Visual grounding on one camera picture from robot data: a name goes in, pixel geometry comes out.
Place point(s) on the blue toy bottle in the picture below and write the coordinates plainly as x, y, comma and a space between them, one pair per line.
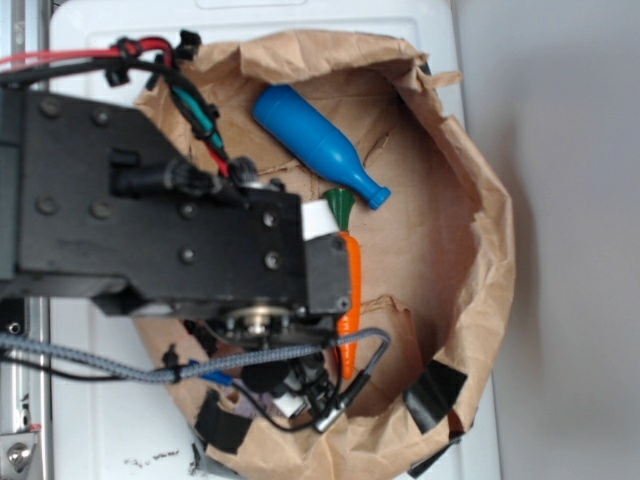
315, 141

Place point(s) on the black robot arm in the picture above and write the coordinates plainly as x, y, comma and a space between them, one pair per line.
10, 190

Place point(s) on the brown paper bag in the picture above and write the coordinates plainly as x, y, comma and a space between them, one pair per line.
438, 256

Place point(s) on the aluminium rail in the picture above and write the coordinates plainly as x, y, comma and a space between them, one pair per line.
26, 425

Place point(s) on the orange toy carrot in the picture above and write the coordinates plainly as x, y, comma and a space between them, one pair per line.
341, 202

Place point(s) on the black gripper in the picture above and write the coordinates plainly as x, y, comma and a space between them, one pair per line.
106, 208

